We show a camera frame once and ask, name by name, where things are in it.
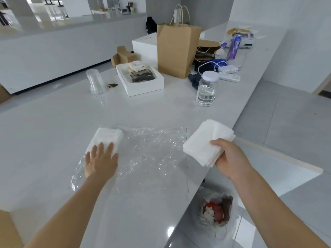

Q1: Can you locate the person's left hand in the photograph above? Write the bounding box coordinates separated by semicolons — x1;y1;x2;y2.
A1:
84;142;119;179

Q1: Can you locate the person's right hand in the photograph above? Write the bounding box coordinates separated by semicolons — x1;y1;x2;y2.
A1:
210;139;255;182

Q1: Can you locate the large white tissue stack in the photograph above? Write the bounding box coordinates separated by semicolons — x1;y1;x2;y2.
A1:
183;119;236;168

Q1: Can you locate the small white tissue stack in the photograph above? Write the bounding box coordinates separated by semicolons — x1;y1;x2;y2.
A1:
85;127;125;157

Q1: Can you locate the person's left forearm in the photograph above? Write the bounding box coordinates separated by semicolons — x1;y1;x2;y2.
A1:
24;174;115;248

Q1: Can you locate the person's right forearm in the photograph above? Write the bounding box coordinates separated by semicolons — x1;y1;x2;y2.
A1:
230;164;329;248

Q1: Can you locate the clear plastic sheet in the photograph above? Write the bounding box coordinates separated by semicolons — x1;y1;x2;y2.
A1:
70;126;191;194

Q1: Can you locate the glass jar with white lid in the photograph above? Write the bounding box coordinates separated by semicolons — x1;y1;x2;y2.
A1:
196;71;220;107

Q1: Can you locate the clear trash bag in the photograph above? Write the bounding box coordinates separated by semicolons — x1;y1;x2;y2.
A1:
199;192;240;240

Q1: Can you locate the stack of clear plastic cups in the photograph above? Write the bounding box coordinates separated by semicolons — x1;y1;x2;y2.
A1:
86;69;107;95

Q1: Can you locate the white power adapter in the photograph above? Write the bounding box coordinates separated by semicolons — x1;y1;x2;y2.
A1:
218;65;238;75

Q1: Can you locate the flat white open box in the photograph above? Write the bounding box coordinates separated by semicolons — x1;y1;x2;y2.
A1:
115;62;165;97

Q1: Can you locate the dark blue cloth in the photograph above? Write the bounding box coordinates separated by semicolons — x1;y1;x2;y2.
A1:
188;58;229;89

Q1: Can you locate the dark packed item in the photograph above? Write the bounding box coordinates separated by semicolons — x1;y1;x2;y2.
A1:
128;69;156;83

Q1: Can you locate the small open cardboard box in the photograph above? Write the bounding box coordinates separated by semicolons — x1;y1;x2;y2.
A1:
111;45;139;68

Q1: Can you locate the crumpled brown paper bag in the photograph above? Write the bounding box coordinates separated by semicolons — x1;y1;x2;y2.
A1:
194;40;222;62

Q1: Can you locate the purple drink can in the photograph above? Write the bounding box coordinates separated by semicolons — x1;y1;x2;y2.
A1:
227;34;242;61

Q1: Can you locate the upright brown paper bag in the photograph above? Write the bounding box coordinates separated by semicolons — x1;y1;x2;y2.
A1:
157;5;203;80

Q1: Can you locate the long white counter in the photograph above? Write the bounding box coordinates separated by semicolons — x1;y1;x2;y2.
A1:
0;10;148;95

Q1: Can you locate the white tabletop device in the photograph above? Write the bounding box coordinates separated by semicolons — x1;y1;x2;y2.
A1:
228;32;255;49

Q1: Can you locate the tall white box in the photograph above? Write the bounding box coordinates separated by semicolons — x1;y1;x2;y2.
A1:
132;33;159;68

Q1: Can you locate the flat cardboard piece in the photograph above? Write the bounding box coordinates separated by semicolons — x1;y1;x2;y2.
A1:
0;85;12;104

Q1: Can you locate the yellow brown packet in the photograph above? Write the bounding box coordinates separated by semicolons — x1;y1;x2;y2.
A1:
227;27;251;35

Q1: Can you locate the brown cardboard box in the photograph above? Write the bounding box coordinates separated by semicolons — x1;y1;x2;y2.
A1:
0;209;24;248

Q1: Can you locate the black backpack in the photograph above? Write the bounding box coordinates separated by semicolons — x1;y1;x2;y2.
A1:
146;16;158;35

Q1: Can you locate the white cable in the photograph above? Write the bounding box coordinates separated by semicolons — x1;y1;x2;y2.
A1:
198;56;247;75

